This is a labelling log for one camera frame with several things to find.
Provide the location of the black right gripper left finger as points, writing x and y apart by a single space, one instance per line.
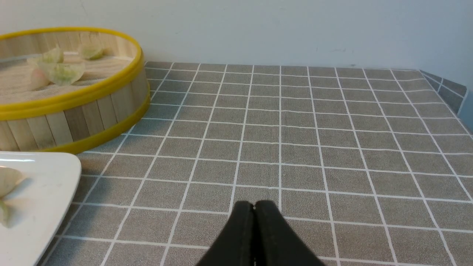
232 247

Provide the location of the white square plate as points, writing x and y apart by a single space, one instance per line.
37 205

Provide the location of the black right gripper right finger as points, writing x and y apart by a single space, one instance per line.
276 243

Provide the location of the bamboo steamer basket yellow rim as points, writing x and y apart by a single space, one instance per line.
112 95

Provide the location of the pink steamed dumpling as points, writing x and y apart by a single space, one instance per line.
37 79

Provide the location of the green steamed dumpling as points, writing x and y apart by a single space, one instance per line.
54 56
4 214
90 51
62 74
9 178

